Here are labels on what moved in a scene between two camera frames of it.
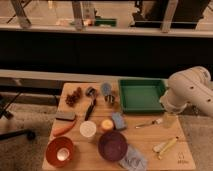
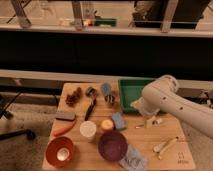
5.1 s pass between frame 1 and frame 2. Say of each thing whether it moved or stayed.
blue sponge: stayed
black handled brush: stayed
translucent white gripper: moved
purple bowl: stayed
